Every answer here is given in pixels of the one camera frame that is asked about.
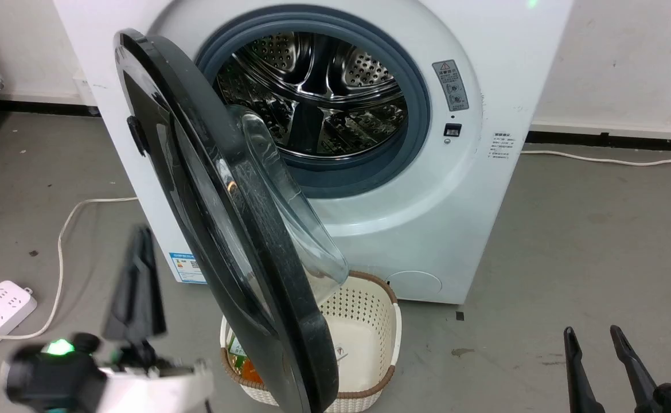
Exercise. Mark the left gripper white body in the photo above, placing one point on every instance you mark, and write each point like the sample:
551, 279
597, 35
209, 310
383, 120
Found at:
158, 387

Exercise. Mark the grey warning sticker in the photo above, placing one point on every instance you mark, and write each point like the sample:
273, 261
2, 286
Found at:
450, 85

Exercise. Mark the orange green item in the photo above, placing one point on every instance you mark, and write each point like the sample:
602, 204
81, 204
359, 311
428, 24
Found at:
246, 370

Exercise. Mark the white laundry basket brown rim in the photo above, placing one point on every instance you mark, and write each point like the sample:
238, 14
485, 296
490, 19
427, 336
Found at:
365, 344

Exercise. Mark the black round glass washer door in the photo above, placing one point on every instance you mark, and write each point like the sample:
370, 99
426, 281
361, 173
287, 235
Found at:
198, 143

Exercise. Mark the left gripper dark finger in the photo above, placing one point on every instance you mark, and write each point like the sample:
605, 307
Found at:
122, 310
149, 287

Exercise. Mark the stainless steel washer drum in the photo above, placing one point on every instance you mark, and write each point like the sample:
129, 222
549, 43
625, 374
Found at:
318, 74

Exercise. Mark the grey rubber door gasket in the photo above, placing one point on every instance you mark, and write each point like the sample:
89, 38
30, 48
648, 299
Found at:
421, 115

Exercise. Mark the blue white energy label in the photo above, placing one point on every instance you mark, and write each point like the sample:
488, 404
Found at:
188, 269

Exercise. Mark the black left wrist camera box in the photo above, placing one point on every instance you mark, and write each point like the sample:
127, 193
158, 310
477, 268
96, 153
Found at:
54, 376

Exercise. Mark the small printed text sticker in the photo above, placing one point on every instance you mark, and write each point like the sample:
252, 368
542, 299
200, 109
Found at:
500, 147

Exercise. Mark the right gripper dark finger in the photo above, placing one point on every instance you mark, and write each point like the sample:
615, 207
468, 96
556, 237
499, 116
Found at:
634, 367
579, 373

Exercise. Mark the black door latch socket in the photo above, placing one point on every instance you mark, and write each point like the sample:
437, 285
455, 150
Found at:
452, 129

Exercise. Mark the white front-load washing machine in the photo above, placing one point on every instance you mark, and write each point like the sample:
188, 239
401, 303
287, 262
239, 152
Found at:
473, 201

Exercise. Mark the round white filter cover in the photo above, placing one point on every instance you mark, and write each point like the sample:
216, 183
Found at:
414, 285

